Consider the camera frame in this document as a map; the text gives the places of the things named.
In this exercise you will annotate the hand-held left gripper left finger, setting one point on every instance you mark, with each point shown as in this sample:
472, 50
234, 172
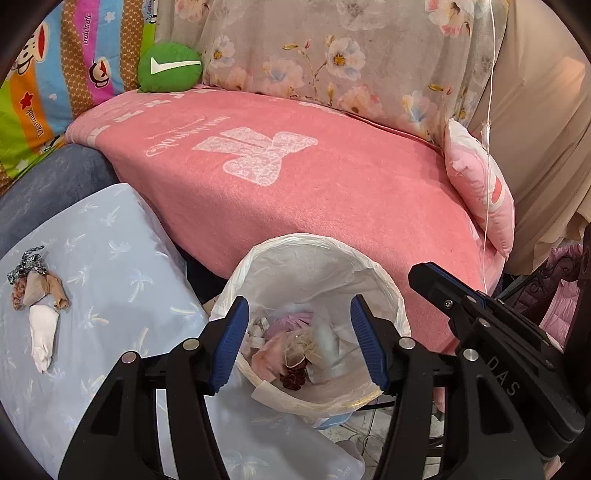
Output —
229, 346

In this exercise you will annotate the beige curtain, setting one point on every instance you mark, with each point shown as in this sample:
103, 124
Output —
545, 138

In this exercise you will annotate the pink beige cloth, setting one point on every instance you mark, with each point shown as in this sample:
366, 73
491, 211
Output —
281, 350

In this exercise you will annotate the pink padded garment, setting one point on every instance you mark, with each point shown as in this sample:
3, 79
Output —
565, 300

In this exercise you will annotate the striped monkey print pillow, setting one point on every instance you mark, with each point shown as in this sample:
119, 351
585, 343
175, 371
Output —
60, 92

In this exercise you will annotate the black white patterned cloth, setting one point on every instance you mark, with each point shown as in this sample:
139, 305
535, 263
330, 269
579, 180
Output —
27, 265

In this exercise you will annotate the dark red scrap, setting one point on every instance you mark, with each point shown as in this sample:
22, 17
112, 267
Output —
293, 376

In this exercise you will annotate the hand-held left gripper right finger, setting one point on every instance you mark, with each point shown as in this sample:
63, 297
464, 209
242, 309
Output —
369, 346

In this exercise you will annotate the pink blanket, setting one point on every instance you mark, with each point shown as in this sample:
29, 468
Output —
323, 207

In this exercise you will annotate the blue grey sofa cushion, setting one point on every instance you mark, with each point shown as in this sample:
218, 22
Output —
55, 184

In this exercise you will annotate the white crumpled cloth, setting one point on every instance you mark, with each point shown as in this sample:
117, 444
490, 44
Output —
45, 337

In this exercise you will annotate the small white tissue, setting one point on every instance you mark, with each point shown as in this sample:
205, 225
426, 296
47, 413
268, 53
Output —
257, 332

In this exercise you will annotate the round bin with white liner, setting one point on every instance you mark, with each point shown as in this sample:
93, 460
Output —
300, 267

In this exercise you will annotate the grey floral cloth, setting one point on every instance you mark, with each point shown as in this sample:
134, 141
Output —
323, 50

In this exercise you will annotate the small pink pillow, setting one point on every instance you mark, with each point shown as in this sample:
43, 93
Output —
482, 194

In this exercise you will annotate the green round cushion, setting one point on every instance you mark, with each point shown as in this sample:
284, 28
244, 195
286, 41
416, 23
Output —
168, 69

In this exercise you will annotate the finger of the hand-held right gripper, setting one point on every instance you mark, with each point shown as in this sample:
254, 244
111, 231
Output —
434, 285
461, 282

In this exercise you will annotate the light blue palm print sheet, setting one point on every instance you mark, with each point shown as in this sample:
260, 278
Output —
124, 286

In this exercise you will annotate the dark metal scroll frame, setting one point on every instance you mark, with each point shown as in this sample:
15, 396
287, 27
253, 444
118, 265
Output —
531, 286

